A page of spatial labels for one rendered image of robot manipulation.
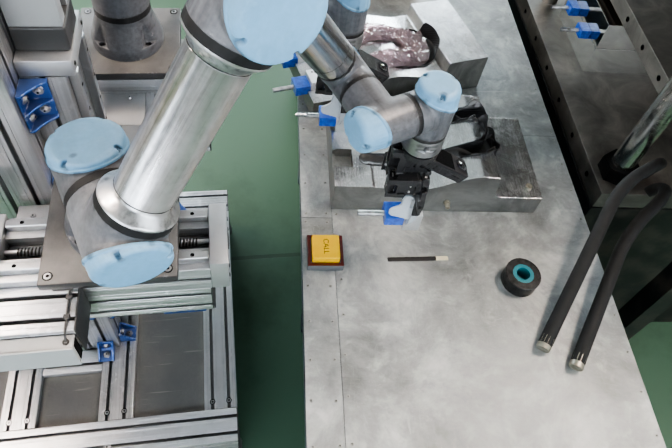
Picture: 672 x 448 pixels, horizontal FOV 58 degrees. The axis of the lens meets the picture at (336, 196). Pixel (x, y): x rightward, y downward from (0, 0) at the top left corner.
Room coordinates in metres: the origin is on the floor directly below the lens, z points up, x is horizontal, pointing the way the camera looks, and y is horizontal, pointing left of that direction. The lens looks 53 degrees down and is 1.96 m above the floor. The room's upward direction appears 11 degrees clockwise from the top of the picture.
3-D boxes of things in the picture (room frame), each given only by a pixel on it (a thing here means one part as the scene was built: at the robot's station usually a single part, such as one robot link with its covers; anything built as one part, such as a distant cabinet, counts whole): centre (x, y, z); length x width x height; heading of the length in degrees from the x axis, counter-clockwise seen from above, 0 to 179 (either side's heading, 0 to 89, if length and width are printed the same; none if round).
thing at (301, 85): (1.16, 0.15, 0.85); 0.13 x 0.05 x 0.05; 119
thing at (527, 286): (0.73, -0.44, 0.82); 0.08 x 0.08 x 0.04
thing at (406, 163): (0.76, -0.13, 1.09); 0.09 x 0.08 x 0.12; 102
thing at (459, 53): (1.34, -0.06, 0.85); 0.50 x 0.26 x 0.11; 119
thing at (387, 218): (0.76, -0.12, 0.93); 0.13 x 0.05 x 0.05; 101
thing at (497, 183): (1.01, -0.21, 0.87); 0.50 x 0.26 x 0.14; 102
